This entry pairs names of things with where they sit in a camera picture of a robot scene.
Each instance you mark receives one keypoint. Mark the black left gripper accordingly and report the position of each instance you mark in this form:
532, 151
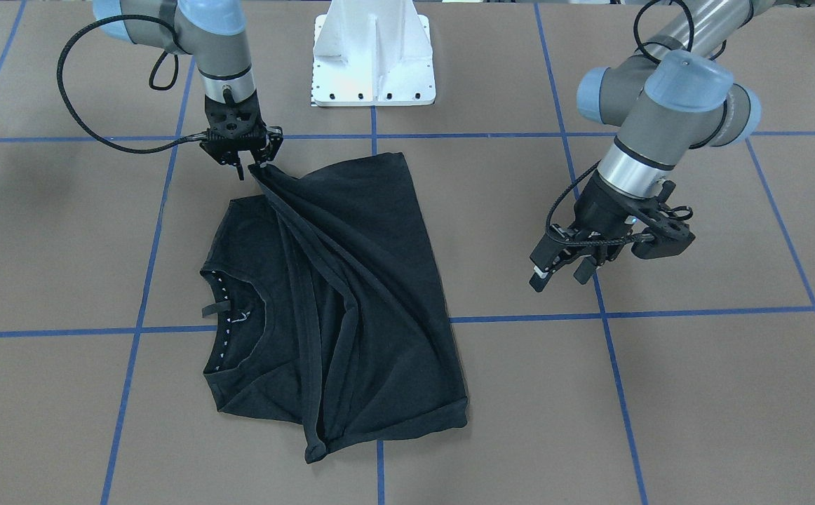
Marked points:
602, 209

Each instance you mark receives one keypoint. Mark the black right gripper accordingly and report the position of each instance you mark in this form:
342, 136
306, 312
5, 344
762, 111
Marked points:
269, 144

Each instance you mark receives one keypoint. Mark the black graphic t-shirt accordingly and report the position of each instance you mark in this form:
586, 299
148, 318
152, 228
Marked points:
330, 308

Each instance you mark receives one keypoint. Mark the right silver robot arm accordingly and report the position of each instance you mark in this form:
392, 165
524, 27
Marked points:
214, 33

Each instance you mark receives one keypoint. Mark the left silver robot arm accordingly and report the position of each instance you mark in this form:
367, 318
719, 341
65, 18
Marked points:
669, 97

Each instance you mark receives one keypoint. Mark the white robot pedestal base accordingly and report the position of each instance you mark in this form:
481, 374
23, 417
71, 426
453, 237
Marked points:
372, 53

